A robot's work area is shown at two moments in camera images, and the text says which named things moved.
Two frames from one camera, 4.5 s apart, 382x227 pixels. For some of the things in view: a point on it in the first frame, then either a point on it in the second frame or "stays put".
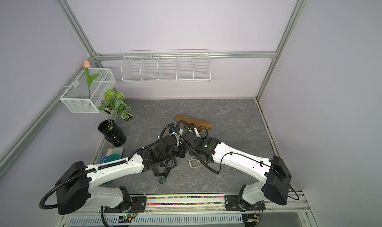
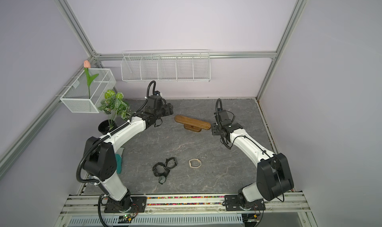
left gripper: x=182 y=152 -> x=168 y=108
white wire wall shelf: x=166 y=65 stays put
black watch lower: x=162 y=176 stays put
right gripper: x=203 y=140 -> x=214 y=126
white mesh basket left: x=75 y=98 stays put
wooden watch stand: x=197 y=124 stays put
